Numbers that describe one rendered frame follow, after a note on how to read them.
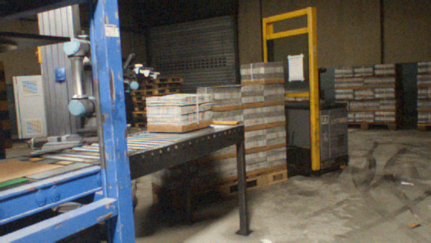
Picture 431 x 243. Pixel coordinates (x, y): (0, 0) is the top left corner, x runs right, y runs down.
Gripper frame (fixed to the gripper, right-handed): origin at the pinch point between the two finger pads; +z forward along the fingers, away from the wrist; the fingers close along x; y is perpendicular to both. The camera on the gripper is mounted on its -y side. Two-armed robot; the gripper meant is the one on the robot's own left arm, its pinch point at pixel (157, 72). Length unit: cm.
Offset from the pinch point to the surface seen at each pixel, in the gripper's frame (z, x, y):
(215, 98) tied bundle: 41, 44, 22
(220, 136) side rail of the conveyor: -20, 145, 28
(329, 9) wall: 601, -322, -110
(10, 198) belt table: -143, 210, 18
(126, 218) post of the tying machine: -105, 211, 34
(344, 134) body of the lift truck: 213, 59, 74
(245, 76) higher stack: 99, 11, 6
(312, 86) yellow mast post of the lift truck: 155, 57, 14
